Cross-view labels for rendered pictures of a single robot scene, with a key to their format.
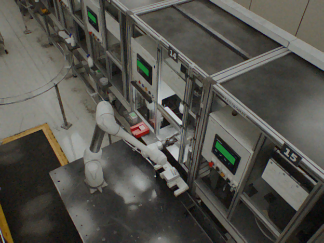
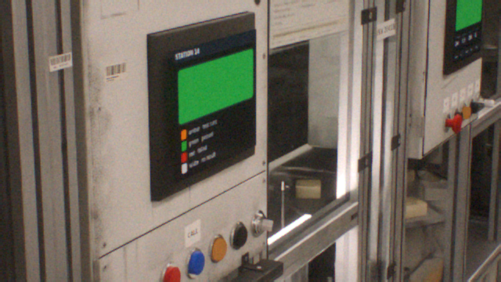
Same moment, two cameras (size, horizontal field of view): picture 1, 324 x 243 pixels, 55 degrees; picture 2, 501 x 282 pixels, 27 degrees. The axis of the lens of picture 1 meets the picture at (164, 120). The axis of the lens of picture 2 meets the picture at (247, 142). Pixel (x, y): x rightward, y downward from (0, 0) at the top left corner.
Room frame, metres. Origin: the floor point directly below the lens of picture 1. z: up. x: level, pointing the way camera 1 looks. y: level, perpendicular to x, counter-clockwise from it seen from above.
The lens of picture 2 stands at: (2.78, 1.40, 1.90)
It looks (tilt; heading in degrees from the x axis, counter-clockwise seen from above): 14 degrees down; 244
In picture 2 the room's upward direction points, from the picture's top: straight up
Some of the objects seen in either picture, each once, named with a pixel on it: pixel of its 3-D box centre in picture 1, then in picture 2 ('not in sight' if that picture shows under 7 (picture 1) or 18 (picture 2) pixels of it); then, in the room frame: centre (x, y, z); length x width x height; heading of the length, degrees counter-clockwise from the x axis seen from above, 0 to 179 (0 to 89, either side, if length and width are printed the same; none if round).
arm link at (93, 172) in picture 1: (93, 172); not in sight; (1.66, 0.63, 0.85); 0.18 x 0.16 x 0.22; 17
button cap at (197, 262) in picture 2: not in sight; (193, 262); (2.29, 0.22, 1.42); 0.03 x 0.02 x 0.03; 36
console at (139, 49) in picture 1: (154, 66); (116, 117); (2.35, 0.12, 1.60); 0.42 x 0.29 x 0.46; 36
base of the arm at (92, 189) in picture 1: (96, 182); not in sight; (1.63, 0.62, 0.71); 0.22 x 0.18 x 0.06; 36
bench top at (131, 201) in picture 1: (132, 204); not in sight; (1.46, 0.25, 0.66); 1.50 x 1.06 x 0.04; 36
